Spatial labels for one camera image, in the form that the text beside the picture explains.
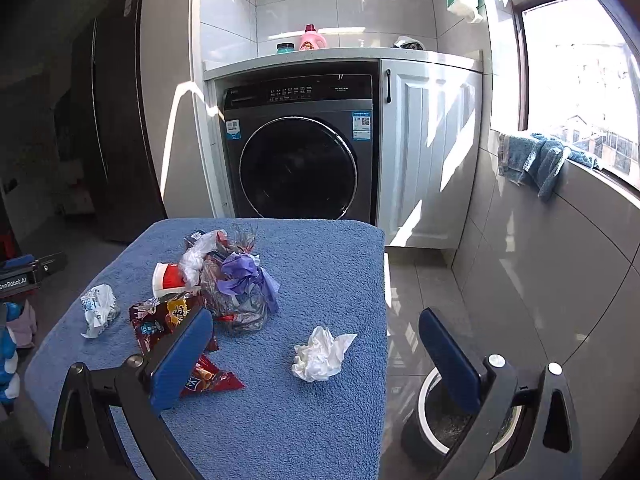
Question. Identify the red snack wrapper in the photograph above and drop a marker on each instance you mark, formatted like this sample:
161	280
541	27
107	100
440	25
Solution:
206	377

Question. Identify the dark front-load washing machine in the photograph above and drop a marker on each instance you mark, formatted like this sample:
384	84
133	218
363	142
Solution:
303	147

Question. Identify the blue towel on sill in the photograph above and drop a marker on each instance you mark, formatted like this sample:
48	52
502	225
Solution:
537	160

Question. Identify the white blue wrapper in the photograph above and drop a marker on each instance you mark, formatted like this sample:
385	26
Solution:
100	310

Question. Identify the dark refrigerator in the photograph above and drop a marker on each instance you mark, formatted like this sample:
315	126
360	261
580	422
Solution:
107	121

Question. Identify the blue towel on table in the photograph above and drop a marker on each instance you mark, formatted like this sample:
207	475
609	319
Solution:
312	402

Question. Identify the pink detergent bottle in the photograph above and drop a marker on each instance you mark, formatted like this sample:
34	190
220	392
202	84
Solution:
311	39

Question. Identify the white cabinet door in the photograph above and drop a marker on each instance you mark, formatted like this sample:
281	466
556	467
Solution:
430	128

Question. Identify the white rimmed trash bin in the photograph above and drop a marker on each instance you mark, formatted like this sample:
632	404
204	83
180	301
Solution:
435	425

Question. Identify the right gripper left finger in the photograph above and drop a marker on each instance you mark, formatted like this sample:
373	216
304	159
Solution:
85	443

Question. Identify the clear bag with purple glove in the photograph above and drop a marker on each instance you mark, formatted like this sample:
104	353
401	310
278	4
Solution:
238	291

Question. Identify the white tissue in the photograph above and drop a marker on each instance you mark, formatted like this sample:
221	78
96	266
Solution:
322	356

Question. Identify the red white paper cup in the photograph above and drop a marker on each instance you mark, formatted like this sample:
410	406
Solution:
167	279

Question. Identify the dark red snack bag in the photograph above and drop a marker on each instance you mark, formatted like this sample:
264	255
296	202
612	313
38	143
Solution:
153	319

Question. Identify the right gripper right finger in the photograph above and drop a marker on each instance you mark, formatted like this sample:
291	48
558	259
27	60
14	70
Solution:
532	411

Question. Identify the left blue white gloved hand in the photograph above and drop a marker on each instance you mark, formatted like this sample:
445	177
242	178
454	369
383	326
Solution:
10	381

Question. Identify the teal lidded jar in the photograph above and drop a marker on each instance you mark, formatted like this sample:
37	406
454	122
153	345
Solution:
285	47

